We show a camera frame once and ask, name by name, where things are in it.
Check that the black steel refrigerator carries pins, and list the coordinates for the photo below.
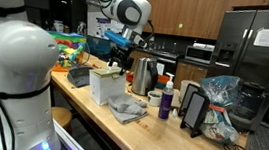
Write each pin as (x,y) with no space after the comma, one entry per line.
(263,61)

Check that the silver microwave oven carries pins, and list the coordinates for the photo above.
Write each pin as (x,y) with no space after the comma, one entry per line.
(198,54)

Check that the grey plastic dustpan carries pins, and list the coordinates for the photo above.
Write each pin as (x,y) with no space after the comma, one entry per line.
(79,76)

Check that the brown wooden lower cabinet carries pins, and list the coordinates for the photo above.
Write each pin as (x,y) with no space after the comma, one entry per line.
(191,74)

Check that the red plate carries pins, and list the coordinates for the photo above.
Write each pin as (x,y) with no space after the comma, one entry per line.
(163,79)

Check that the white wall poster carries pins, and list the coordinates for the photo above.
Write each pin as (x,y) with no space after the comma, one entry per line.
(104,26)

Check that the green cabinet sticker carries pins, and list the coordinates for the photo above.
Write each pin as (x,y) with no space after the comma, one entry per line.
(180,25)

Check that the purple pump bottle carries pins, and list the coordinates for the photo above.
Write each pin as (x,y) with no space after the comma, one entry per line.
(166,101)

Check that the clear blue plastic bag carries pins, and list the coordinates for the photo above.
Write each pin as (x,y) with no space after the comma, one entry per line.
(221,91)

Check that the round wooden stool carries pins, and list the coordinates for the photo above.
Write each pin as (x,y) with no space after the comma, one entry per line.
(61,116)

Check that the large white paper cup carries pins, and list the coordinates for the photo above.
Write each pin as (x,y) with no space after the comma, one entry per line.
(184,87)

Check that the stainless steel electric kettle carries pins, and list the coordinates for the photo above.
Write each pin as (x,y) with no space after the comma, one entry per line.
(142,76)

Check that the brown wooden upper cabinets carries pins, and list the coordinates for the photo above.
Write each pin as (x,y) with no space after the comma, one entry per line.
(197,14)

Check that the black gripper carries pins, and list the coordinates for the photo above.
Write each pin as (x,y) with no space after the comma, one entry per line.
(122,53)

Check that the clear jar of foam blocks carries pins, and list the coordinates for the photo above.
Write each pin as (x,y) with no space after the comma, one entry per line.
(65,46)

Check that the black blender jar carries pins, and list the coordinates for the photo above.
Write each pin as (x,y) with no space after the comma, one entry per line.
(250,104)

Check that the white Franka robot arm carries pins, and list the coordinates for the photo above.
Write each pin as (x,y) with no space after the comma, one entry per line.
(19,56)

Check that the small printed cup with seeds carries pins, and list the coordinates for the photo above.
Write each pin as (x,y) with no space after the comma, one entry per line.
(154,99)

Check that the black flat speaker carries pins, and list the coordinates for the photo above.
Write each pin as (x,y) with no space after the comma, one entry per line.
(196,113)
(187,95)

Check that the white box with green lid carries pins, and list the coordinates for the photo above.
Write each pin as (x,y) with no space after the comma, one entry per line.
(105,85)

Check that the grey knitted cloth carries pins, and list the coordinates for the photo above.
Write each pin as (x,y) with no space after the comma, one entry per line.
(126,109)

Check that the black kitchen stove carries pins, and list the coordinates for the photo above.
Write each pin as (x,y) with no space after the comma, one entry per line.
(163,59)

